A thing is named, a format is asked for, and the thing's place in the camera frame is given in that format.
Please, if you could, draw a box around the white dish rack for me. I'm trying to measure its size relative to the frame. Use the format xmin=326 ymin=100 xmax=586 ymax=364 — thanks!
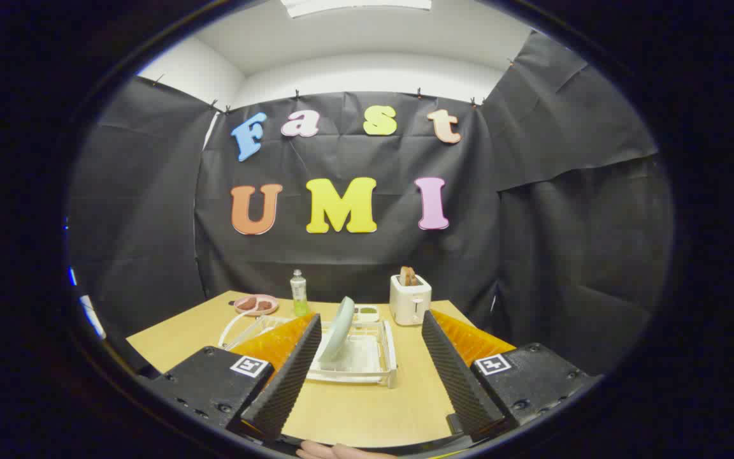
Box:
xmin=217 ymin=310 xmax=399 ymax=390

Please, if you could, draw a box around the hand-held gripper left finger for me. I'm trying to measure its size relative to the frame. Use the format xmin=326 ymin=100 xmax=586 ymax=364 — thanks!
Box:
xmin=141 ymin=312 xmax=323 ymax=442

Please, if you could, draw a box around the blue white panel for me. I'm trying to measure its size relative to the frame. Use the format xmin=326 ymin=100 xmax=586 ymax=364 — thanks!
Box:
xmin=68 ymin=266 xmax=108 ymax=340

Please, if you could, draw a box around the white toaster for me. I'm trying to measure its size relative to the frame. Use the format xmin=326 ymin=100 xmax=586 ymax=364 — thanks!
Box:
xmin=389 ymin=274 xmax=433 ymax=326

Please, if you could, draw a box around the light green plate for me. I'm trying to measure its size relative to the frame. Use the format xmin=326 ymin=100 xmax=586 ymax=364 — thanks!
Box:
xmin=318 ymin=296 xmax=356 ymax=365

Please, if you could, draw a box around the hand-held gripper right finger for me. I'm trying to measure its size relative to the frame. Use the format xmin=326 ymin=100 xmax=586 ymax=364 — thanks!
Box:
xmin=421 ymin=309 xmax=603 ymax=442

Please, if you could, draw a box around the green liquid bottle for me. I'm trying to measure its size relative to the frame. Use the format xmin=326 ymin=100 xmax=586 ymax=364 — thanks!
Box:
xmin=290 ymin=269 xmax=309 ymax=317

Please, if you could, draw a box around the ceiling light panel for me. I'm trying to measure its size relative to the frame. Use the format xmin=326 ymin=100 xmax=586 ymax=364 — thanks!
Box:
xmin=280 ymin=0 xmax=433 ymax=18

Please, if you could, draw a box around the black backdrop cloth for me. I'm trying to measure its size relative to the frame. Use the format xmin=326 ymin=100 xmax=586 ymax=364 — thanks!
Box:
xmin=68 ymin=31 xmax=673 ymax=377

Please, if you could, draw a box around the pink divided plate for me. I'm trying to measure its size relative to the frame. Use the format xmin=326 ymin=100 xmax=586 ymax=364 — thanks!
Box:
xmin=233 ymin=294 xmax=280 ymax=317

